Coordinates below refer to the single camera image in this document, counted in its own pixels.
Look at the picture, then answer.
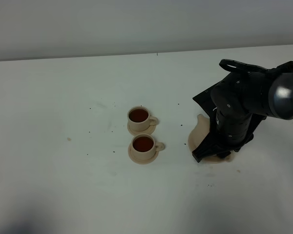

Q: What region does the far tan teacup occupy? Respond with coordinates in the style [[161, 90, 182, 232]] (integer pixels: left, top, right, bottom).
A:
[[127, 106, 159, 126]]

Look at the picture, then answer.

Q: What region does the tan teacup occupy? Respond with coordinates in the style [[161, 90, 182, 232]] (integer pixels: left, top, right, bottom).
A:
[[127, 106, 159, 126], [130, 134, 165, 161]]

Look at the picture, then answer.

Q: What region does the near small tan saucer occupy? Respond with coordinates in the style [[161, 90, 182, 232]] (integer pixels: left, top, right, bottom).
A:
[[128, 145, 159, 165]]

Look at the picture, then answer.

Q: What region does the far small tan saucer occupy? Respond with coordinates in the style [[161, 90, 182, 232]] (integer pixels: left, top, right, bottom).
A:
[[127, 120, 156, 136]]

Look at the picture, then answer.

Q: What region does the near tan teacup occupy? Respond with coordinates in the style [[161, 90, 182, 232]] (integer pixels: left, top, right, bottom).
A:
[[130, 134, 165, 161]]

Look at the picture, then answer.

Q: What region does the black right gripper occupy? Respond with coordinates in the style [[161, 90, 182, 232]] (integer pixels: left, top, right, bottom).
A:
[[192, 111, 252, 163]]

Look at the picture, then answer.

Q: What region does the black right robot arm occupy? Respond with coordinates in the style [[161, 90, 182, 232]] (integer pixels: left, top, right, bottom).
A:
[[188, 59, 293, 162]]

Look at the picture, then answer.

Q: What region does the large tan teapot saucer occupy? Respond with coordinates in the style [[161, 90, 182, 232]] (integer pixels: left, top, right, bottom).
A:
[[188, 121, 236, 164]]

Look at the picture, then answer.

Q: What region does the tan ceramic teapot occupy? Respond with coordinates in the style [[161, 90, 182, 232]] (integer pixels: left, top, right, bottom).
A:
[[194, 114, 210, 140]]

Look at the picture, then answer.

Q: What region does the small tan saucer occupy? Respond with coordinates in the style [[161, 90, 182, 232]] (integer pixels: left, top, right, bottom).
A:
[[128, 145, 159, 165], [127, 120, 156, 136]]

